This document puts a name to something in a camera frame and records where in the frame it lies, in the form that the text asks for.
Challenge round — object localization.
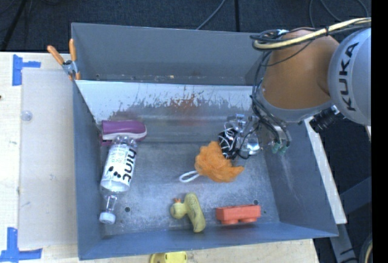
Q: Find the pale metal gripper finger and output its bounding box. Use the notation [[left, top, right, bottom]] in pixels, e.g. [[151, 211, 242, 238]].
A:
[[239, 141, 262, 159], [226, 113, 253, 136]]

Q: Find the grey metal bin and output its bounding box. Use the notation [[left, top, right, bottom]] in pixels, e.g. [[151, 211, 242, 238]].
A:
[[70, 22, 340, 261]]

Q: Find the black cylinder on white bracket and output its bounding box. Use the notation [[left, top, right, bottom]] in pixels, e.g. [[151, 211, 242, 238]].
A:
[[307, 105, 341, 133]]

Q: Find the purple stapler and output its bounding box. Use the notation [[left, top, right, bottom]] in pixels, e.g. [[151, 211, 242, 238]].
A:
[[99, 119, 148, 147]]

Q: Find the clear plastic bottle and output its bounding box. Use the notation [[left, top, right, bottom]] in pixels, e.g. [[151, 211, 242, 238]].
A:
[[98, 135, 139, 225]]

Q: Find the orange-red toy brick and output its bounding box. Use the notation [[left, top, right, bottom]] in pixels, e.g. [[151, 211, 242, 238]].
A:
[[215, 204, 263, 225]]

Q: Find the yellow toy duck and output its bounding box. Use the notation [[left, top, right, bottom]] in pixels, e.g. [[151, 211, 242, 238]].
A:
[[169, 192, 207, 234]]

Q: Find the orange mesh bath sponge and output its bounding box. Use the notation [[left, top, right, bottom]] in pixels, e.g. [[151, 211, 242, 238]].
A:
[[178, 140, 246, 184]]

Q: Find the black and white tangled bundle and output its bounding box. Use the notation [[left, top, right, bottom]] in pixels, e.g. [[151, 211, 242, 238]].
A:
[[217, 129, 242, 161]]

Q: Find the pale flat board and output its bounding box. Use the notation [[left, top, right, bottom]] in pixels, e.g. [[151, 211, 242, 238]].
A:
[[17, 67, 79, 252]]

